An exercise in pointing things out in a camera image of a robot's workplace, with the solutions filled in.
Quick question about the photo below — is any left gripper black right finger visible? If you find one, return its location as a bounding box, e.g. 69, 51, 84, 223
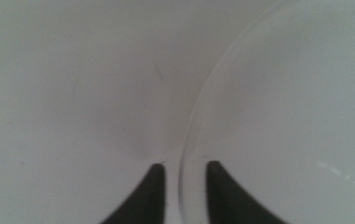
205, 160, 290, 224

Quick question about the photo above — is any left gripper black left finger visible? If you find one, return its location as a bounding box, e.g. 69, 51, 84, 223
99, 163, 168, 224

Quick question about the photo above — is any white shallow bowl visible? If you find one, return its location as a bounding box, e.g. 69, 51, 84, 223
177, 0, 355, 224

